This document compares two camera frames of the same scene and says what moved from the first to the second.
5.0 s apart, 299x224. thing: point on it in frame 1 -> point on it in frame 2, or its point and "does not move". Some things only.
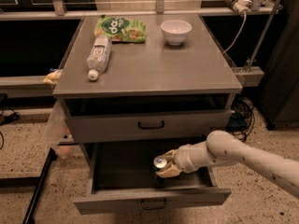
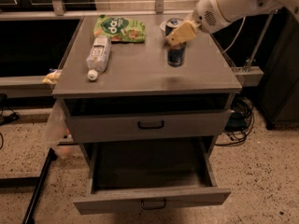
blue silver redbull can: (160, 161) -> (176, 52)
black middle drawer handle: (154, 207) does not move
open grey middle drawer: (123, 178) does not move
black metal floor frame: (37, 182) does not move
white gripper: (184, 161) -> (206, 15)
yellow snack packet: (52, 77) does not move
